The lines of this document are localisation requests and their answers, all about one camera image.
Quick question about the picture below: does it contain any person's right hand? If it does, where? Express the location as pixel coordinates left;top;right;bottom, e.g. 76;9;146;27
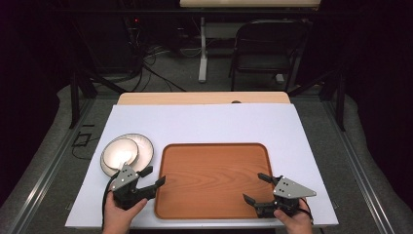
273;198;315;234

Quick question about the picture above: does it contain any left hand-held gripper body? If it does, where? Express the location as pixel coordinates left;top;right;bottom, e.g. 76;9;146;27
109;164;149;211

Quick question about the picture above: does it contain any small white bowl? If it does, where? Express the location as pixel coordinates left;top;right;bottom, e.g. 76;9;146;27
102;137;140;172

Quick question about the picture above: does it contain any black metal frame stand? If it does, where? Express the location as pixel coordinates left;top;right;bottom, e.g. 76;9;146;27
68;66;129;130
286;67;347;133

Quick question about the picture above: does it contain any person's left hand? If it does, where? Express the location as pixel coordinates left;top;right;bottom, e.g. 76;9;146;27
102;191;149;234

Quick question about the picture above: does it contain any bundle of floor cables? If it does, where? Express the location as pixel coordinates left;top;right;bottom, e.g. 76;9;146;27
120;16;188;94

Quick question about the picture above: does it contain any large white plate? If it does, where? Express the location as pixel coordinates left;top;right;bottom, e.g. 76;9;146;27
99;133;155;178

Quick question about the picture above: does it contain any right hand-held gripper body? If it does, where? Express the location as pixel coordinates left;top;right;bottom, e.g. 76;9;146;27
255;175;318;219

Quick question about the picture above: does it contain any white table mat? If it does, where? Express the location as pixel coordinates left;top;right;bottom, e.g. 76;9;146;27
64;102;340;229

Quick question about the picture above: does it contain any black folding chair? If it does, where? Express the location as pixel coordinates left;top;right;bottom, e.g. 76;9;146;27
228;19;310;93

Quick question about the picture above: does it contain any white desk leg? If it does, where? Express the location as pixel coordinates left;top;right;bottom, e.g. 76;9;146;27
198;17;209;84

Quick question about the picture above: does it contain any aluminium floor rail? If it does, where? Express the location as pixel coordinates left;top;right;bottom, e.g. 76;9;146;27
320;97;397;234
9;97;95;234

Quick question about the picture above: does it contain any wooden tray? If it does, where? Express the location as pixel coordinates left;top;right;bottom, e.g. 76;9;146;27
153;142;275;220

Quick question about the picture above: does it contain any light desk top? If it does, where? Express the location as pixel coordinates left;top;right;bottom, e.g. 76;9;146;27
178;0;322;9

